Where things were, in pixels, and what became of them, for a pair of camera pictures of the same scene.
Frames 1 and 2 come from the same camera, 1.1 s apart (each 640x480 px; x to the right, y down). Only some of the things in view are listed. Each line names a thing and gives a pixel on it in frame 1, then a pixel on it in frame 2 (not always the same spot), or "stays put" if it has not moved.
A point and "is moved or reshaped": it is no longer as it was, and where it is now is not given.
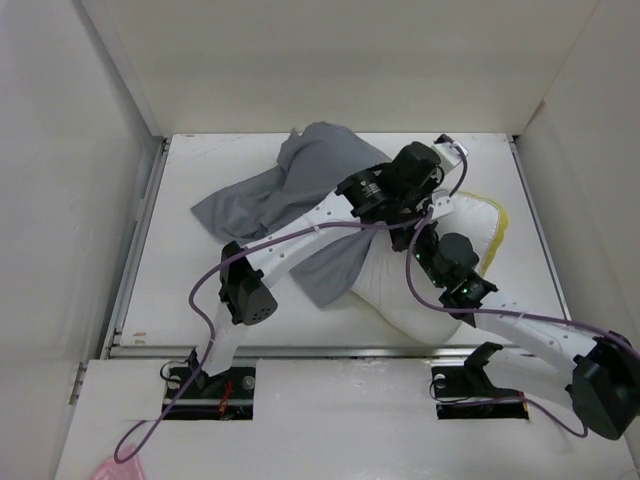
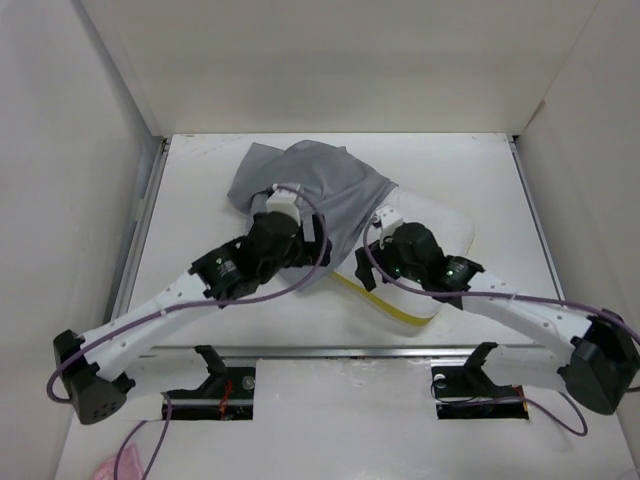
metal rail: [180, 352] stays put
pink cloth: [129, 470] stays put
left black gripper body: [415, 199] to [302, 253]
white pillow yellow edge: [383, 295] is moved or reshaped
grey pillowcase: [307, 165] is moved or reshaped
